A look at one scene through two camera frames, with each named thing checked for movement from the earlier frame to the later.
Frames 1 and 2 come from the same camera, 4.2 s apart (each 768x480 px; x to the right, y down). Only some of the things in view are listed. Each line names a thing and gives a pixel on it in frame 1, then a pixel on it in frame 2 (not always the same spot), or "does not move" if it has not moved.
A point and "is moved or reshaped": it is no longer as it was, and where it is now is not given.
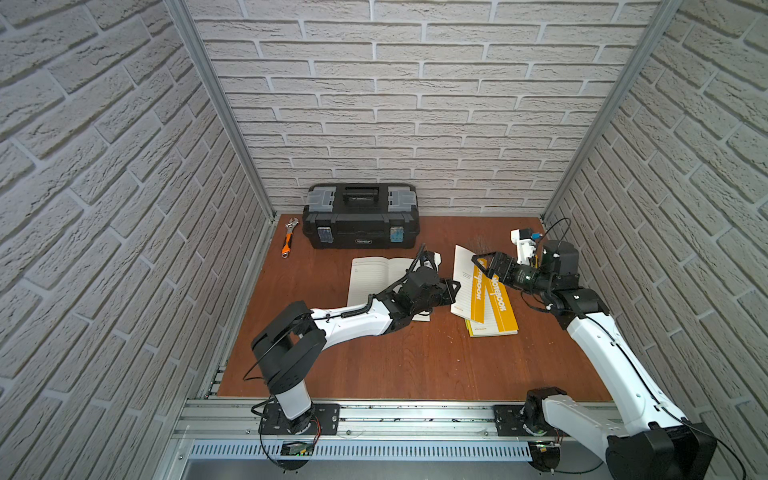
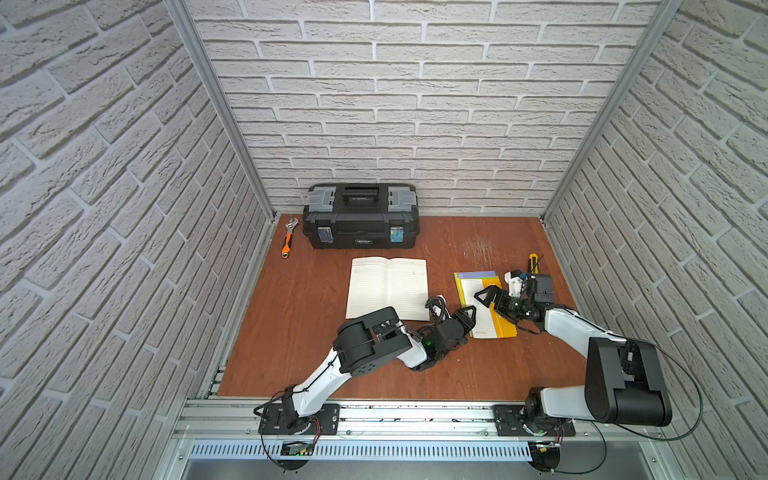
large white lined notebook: (377, 276) does not move
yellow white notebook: (471, 299) is moved or reshaped
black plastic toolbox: (361, 215) does not move
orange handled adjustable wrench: (289, 235) does not move
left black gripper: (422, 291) -> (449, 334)
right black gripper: (499, 259) -> (494, 291)
